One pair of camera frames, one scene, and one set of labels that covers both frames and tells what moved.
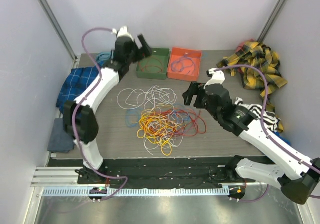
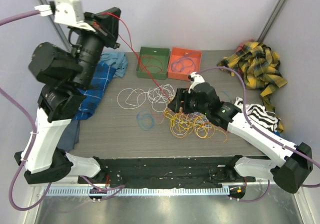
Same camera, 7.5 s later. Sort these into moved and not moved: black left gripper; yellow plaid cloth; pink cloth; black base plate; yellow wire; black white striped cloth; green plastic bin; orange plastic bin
Moved: yellow wire; black left gripper
Not moved: yellow plaid cloth; pink cloth; black base plate; orange plastic bin; green plastic bin; black white striped cloth
